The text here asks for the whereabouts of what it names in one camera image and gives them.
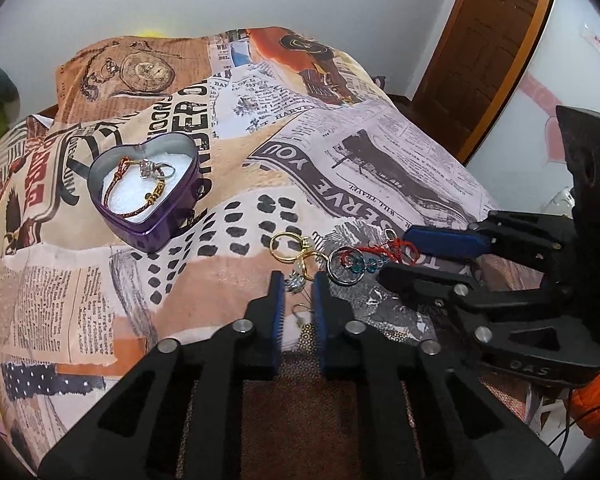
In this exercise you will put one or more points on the red wall sticker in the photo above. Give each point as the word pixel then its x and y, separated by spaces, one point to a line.
pixel 599 42

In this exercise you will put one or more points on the gold keyring with crystal charm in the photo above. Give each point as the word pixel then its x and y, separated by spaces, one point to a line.
pixel 306 245

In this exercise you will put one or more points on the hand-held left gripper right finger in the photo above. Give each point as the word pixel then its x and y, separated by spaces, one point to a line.
pixel 320 305

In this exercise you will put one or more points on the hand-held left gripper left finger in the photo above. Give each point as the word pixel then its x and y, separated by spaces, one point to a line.
pixel 278 305

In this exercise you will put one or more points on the pink wall decal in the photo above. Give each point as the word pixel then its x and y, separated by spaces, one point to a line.
pixel 540 92

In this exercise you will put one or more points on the small silver earring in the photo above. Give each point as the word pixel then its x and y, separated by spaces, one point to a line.
pixel 298 312

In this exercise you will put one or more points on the purple heart-shaped tin box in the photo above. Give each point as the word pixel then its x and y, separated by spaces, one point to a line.
pixel 150 232

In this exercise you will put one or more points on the newspaper print blanket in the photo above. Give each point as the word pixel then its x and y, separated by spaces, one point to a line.
pixel 240 175

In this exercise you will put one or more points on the white padding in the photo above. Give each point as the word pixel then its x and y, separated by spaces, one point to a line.
pixel 180 152

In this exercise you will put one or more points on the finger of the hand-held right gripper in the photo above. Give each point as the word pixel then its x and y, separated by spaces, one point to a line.
pixel 430 285
pixel 445 242

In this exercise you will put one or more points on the brown wooden door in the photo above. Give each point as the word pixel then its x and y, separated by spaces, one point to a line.
pixel 485 50

